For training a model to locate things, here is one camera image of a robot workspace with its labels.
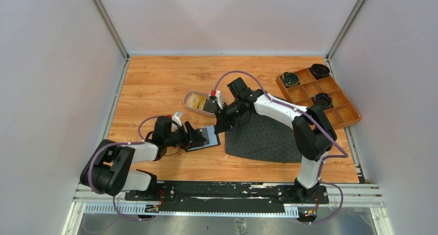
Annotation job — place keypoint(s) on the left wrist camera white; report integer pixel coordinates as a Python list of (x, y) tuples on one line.
[(176, 119)]

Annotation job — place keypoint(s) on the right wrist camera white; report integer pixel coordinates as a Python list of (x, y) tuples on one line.
[(215, 97)]

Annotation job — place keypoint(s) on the dark grey dotted cloth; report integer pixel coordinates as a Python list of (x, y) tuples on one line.
[(258, 137)]

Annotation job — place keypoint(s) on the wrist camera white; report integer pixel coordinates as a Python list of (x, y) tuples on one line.
[(215, 97), (176, 119)]

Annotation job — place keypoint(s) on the coiled black belt middle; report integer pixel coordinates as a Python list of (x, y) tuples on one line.
[(323, 99)]

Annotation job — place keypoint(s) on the black credit card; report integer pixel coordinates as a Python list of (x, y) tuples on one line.
[(208, 134)]

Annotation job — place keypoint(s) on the brown wooden compartment tray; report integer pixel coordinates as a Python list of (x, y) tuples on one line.
[(315, 85)]

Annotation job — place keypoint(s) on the coiled black belt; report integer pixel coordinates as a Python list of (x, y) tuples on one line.
[(319, 71), (323, 99)]

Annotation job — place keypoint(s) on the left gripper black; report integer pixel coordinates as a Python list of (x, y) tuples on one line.
[(193, 139)]

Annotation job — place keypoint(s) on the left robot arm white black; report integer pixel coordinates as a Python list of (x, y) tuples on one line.
[(109, 169)]

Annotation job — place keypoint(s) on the aluminium frame rail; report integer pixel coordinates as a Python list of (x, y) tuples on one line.
[(341, 196)]

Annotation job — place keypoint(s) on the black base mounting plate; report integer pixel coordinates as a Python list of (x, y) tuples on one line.
[(228, 197)]

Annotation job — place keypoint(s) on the coiled black belt top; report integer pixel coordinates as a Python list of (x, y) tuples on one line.
[(319, 71)]

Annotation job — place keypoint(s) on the gold credit card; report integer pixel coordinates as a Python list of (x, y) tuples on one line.
[(202, 103), (193, 100)]

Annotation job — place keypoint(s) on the black leather card holder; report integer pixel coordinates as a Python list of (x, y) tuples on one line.
[(204, 138)]

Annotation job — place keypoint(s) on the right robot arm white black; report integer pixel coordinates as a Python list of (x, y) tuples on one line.
[(313, 133)]

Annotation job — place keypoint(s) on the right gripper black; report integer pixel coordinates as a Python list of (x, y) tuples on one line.
[(223, 123)]

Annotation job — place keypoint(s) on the pink oval tray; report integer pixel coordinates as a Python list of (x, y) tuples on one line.
[(185, 99)]

